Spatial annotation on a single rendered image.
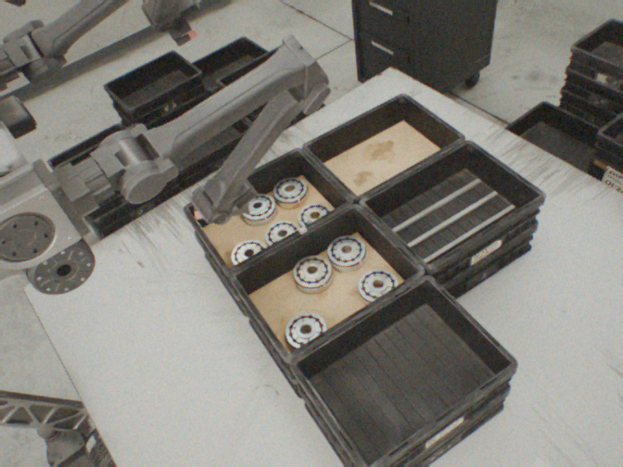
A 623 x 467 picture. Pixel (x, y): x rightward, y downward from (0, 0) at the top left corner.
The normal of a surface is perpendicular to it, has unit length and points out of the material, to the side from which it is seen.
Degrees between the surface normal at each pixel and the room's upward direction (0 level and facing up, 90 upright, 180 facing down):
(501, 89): 0
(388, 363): 0
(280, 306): 0
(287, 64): 23
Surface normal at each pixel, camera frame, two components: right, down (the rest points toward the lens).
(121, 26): 0.61, 0.55
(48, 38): -0.26, 0.40
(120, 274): -0.13, -0.64
